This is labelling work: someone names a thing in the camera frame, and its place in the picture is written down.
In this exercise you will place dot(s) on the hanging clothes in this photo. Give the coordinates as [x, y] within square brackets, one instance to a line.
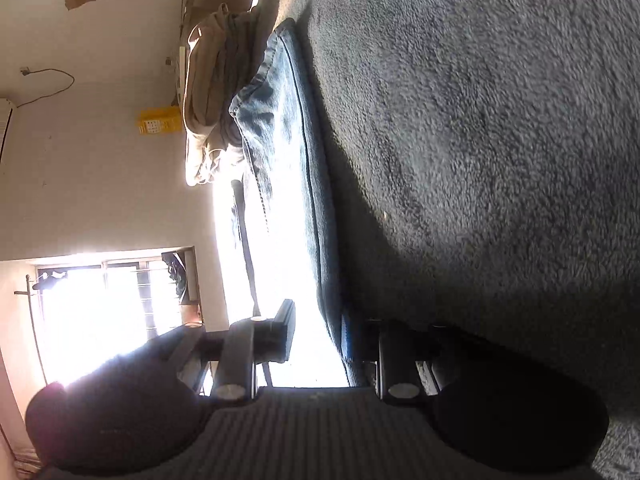
[50, 280]

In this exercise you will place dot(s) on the white air conditioner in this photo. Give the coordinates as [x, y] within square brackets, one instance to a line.
[6, 130]

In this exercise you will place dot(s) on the beige cotton garment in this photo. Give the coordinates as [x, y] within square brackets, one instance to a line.
[210, 85]

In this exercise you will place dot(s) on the dark cloth bundle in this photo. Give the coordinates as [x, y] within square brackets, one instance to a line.
[174, 275]

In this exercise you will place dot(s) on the grey bed blanket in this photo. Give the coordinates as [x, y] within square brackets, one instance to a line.
[475, 135]

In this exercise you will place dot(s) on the yellow box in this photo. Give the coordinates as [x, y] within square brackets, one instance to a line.
[160, 120]

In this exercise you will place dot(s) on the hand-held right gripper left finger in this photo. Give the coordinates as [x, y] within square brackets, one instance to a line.
[285, 332]

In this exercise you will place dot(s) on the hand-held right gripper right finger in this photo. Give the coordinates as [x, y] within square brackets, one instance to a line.
[350, 337]

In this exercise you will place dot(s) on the blue denim jeans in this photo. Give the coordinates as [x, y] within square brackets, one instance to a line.
[280, 125]

